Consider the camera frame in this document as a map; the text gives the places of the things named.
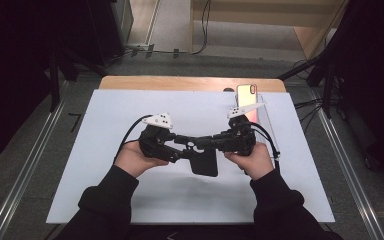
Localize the clear plastic tray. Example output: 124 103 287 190
234 93 280 158

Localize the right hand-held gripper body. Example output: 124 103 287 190
218 101 267 157

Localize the wooden table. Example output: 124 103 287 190
98 75 287 94

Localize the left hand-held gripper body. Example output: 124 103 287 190
139 113 184 164

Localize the hanging black cable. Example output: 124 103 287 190
191 0 213 56

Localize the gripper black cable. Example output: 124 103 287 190
249 121 281 174
113 114 154 165

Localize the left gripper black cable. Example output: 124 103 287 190
113 114 154 165

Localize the light wooden shelf unit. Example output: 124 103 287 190
189 0 349 61

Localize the metal floor rail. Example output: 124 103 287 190
0 99 68 240
311 89 384 240

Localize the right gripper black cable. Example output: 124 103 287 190
249 121 281 174

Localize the black curtain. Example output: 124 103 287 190
0 0 94 169
324 0 384 181

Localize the person's right hand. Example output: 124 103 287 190
224 142 275 181

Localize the black stand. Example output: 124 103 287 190
47 48 109 113
278 54 336 120

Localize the black cabinet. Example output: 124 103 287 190
86 0 134 66

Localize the person's left hand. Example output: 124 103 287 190
113 140 170 179

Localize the iridescent phone case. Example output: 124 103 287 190
235 83 260 123

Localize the black phone case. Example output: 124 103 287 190
189 146 220 178

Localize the bundle of black floor cables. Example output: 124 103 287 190
293 96 326 135

